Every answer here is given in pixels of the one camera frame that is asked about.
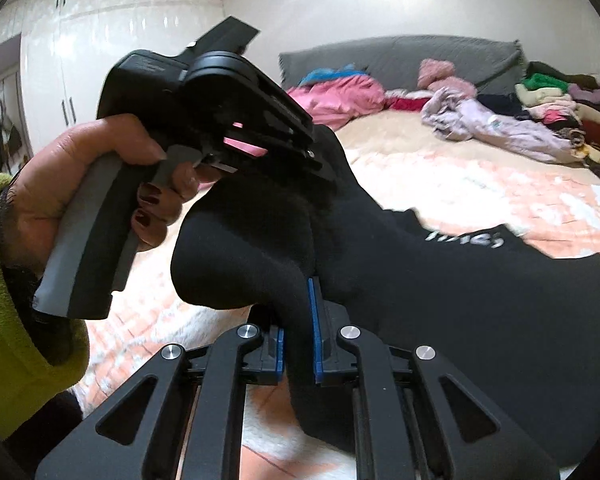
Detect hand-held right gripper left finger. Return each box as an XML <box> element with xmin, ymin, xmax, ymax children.
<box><xmin>34</xmin><ymin>324</ymin><xmax>287</xmax><ymax>480</ymax></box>

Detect grey bed headboard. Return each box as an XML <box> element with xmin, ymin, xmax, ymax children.
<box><xmin>279</xmin><ymin>35</ymin><xmax>527</xmax><ymax>92</ymax></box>

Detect pink fluffy garment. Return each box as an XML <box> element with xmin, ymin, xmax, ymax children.
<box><xmin>418</xmin><ymin>58</ymin><xmax>477</xmax><ymax>100</ymax></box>

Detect blue cloth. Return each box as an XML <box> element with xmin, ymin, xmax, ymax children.
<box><xmin>299</xmin><ymin>63</ymin><xmax>362</xmax><ymax>87</ymax></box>

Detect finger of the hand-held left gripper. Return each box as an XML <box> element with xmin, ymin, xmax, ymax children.
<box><xmin>215</xmin><ymin>127</ymin><xmax>332</xmax><ymax>183</ymax></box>

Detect person's left hand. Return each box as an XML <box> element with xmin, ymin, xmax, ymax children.
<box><xmin>9</xmin><ymin>112</ymin><xmax>217</xmax><ymax>273</ymax></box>

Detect lilac garment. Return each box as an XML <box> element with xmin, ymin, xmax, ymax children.
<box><xmin>421</xmin><ymin>86</ymin><xmax>577</xmax><ymax>164</ymax></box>

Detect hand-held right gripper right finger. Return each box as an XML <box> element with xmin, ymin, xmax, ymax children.
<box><xmin>306</xmin><ymin>276</ymin><xmax>564</xmax><ymax>480</ymax></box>

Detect pile of folded clothes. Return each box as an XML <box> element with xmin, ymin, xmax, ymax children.
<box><xmin>514</xmin><ymin>60</ymin><xmax>600</xmax><ymax>188</ymax></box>

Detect red cloth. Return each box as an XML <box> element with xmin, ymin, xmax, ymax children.
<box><xmin>386</xmin><ymin>94</ymin><xmax>432</xmax><ymax>114</ymax></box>

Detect black cloth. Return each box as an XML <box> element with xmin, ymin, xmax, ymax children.
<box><xmin>476</xmin><ymin>92</ymin><xmax>527</xmax><ymax>119</ymax></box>

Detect pink blanket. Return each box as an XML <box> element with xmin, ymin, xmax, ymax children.
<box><xmin>285</xmin><ymin>74</ymin><xmax>387</xmax><ymax>132</ymax></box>

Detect dark hanging bags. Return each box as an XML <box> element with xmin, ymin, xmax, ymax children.
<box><xmin>0</xmin><ymin>94</ymin><xmax>32</xmax><ymax>177</ymax></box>

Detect black printed t-shirt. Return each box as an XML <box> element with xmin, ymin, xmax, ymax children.
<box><xmin>170</xmin><ymin>124</ymin><xmax>600</xmax><ymax>472</ymax></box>

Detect white glossy wardrobe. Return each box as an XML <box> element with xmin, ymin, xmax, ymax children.
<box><xmin>19</xmin><ymin>0</ymin><xmax>222</xmax><ymax>161</ymax></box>

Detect beige bed sheet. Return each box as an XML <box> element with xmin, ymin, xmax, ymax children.
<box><xmin>330</xmin><ymin>109</ymin><xmax>598</xmax><ymax>183</ymax></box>

